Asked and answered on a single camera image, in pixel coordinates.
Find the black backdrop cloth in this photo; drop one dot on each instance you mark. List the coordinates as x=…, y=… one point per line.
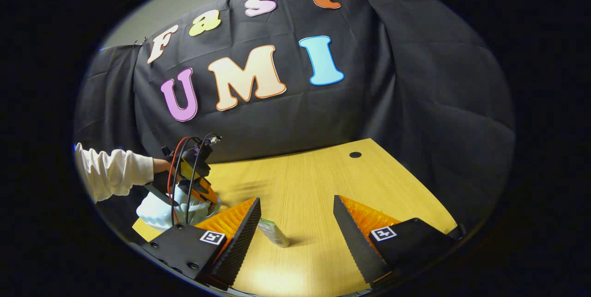
x=300, y=117

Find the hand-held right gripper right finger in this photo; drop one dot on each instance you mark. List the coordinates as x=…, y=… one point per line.
x=358, y=248

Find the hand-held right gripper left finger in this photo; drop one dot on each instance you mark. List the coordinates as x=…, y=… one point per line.
x=240, y=246

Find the white tube green end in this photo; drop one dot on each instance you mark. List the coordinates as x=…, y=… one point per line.
x=273, y=233

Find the pale blue small suitcase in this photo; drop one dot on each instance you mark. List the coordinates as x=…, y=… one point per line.
x=154, y=211

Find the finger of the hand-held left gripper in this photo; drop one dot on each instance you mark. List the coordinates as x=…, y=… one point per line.
x=205, y=193

